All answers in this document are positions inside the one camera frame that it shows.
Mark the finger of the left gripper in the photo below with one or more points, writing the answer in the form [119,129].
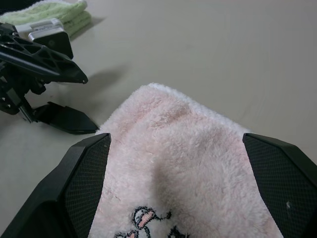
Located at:
[49,62]
[67,119]

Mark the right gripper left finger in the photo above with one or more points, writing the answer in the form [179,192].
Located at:
[69,193]

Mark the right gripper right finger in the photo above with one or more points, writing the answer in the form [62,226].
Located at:
[289,186]

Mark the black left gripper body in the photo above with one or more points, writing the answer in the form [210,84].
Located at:
[12,84]

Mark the pink terry towel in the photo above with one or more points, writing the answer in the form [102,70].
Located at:
[178,161]

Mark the green folded towel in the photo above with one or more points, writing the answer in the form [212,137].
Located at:
[64,15]

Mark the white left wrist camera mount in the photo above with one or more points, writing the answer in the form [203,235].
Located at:
[47,28]

